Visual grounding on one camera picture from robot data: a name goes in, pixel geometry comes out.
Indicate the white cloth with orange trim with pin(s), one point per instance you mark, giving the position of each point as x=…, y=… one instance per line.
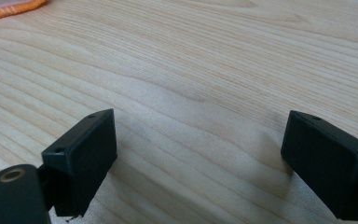
x=3, y=9

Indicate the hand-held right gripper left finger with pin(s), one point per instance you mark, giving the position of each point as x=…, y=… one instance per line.
x=84, y=161

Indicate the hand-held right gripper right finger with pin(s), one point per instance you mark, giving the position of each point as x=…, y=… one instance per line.
x=329, y=165

